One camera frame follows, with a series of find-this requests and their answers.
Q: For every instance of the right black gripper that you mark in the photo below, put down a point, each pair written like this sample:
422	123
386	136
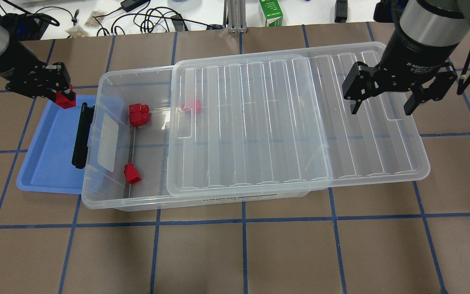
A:
409	58

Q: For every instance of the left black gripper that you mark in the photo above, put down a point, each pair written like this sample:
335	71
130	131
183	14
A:
11	61

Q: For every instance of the red block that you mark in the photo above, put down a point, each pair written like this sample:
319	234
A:
138	107
65	99
132	174
194	106

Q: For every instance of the clear plastic storage box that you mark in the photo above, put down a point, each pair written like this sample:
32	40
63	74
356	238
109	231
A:
141	139

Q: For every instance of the clear plastic box lid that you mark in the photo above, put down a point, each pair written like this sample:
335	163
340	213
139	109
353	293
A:
276	122

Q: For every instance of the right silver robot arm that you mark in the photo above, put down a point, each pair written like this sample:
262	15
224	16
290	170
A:
426	32

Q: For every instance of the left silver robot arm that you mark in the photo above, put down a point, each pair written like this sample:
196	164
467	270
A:
5	37

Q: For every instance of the blue plastic tray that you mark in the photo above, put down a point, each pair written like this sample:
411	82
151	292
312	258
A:
47	166

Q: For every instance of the red block under lid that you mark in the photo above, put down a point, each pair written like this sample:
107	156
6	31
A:
132	174

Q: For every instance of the red block by lid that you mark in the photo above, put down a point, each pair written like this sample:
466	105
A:
194	106

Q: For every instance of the black marker pen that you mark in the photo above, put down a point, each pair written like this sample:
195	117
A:
80	148

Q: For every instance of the black power adapter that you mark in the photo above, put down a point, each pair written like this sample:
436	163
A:
130	5

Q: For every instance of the green white carton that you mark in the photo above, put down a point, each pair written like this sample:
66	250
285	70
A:
271	13

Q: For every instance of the aluminium frame post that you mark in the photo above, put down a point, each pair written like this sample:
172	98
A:
234	18

